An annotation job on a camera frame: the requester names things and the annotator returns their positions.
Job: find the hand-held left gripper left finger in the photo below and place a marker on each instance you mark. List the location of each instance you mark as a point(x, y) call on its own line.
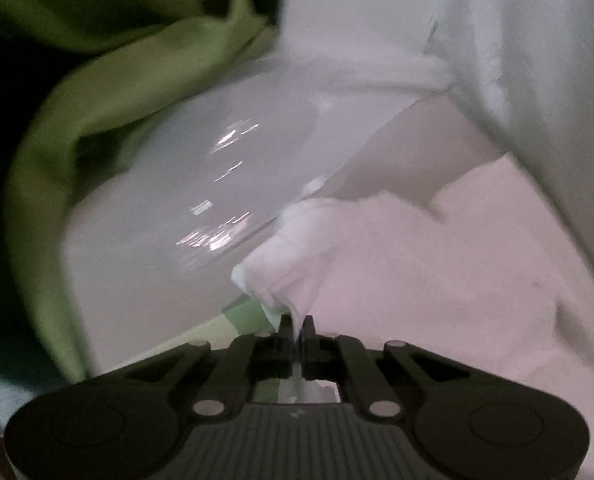
point(285, 327)

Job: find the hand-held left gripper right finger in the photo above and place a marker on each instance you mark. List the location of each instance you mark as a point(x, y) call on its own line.
point(307, 329)

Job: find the pale pink white garment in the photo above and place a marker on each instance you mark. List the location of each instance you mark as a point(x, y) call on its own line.
point(402, 270)

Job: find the white plastic bin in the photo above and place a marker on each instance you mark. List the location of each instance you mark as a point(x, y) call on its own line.
point(177, 200)

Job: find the green cloth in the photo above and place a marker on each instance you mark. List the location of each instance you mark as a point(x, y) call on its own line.
point(107, 80)

